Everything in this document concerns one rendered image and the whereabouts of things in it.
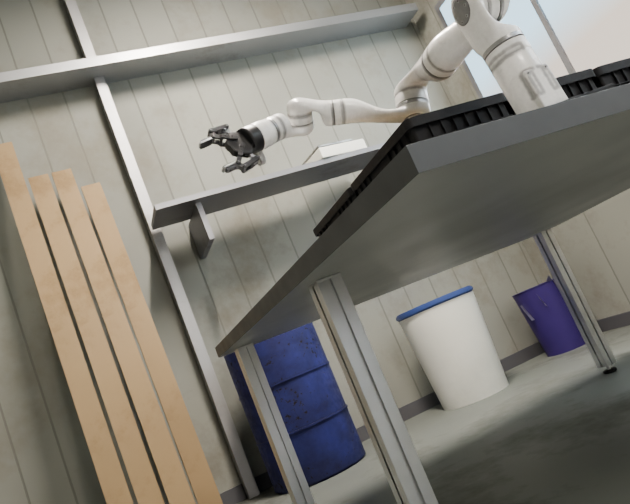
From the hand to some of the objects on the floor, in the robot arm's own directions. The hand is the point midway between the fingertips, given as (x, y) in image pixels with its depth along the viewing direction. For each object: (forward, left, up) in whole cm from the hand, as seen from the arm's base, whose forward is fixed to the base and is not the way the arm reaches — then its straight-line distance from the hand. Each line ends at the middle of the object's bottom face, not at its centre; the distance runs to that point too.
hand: (212, 157), depth 152 cm
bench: (+13, -72, -111) cm, 133 cm away
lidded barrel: (+189, -120, -110) cm, 250 cm away
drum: (+180, -21, -104) cm, 209 cm away
